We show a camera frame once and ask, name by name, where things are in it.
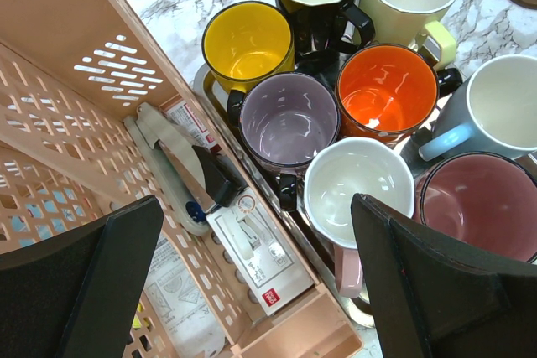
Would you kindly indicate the grey stapler in organizer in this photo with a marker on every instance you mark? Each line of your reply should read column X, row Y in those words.
column 194, row 180

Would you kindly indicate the peach plastic file organizer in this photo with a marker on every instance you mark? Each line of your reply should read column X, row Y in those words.
column 71, row 72

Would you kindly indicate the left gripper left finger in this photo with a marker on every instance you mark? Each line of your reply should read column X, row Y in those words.
column 75, row 294

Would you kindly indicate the orange mug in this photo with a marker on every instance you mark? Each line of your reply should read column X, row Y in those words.
column 388, row 91

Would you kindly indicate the white mug pink handle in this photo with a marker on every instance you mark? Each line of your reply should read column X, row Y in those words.
column 354, row 165

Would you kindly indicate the lilac mug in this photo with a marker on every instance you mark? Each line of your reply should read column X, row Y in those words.
column 284, row 122

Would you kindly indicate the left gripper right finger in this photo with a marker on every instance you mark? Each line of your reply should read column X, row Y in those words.
column 434, row 296

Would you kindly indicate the light blue mug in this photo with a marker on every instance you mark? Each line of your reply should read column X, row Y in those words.
column 494, row 110

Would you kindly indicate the clear plastic ruler pack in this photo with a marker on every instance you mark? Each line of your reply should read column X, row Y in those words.
column 181, row 309

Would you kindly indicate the dusty pink mug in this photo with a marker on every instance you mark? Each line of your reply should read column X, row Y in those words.
column 482, row 199

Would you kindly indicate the white stationery package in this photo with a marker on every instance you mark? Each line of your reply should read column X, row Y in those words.
column 263, row 257

